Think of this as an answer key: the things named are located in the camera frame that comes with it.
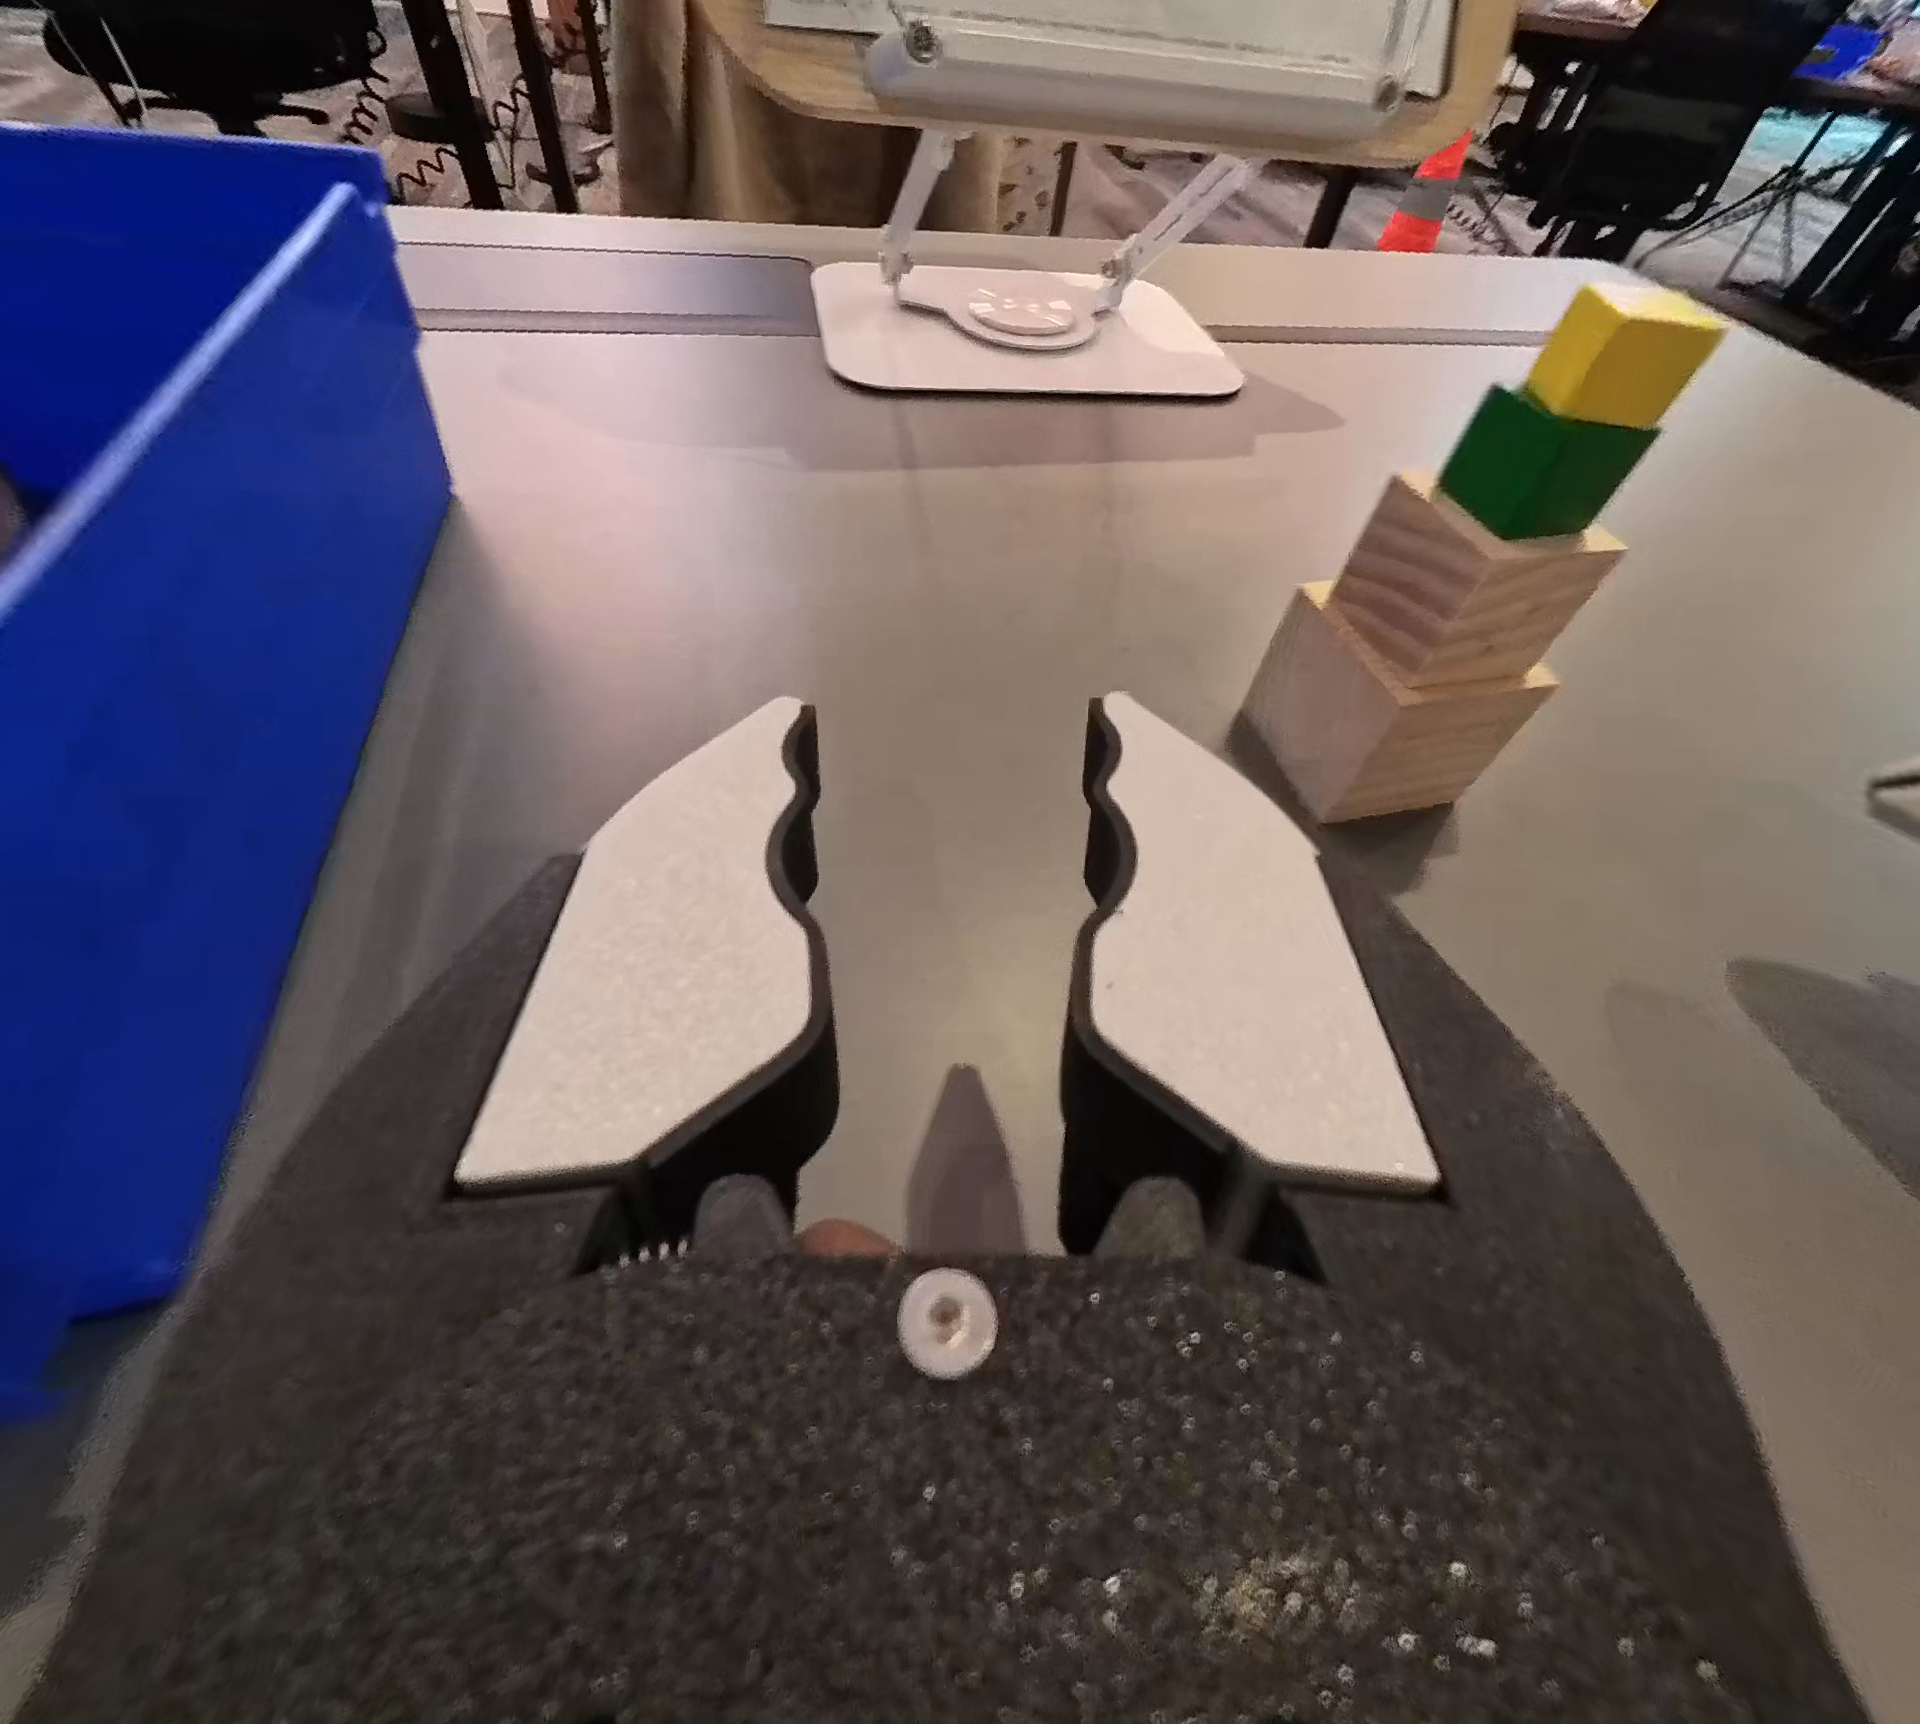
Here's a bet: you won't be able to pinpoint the green wooden cube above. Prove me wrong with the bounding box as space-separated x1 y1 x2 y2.
1437 383 1663 541

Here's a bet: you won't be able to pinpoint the black office chair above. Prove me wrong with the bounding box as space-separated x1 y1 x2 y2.
44 0 379 135
1484 0 1909 256

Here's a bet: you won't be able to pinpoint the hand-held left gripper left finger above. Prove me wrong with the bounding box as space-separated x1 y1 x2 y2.
451 695 842 1201

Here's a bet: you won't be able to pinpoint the white document stand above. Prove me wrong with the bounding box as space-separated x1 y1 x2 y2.
811 0 1465 397

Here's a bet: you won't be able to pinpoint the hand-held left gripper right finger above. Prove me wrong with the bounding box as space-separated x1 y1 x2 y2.
1057 691 1446 1201

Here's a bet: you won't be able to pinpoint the medium pale wooden cube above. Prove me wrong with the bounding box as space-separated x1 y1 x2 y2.
1332 474 1627 685

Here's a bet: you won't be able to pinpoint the blue plastic bin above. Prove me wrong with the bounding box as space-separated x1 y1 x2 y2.
0 121 453 1417

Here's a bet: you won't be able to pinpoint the orange traffic cone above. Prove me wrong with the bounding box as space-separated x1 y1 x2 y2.
1376 130 1480 256

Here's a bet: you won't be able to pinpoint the yellow wooden cube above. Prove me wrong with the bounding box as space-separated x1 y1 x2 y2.
1525 283 1731 428

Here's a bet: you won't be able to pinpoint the large pale wooden cube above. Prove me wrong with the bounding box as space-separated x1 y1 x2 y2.
1242 583 1563 825

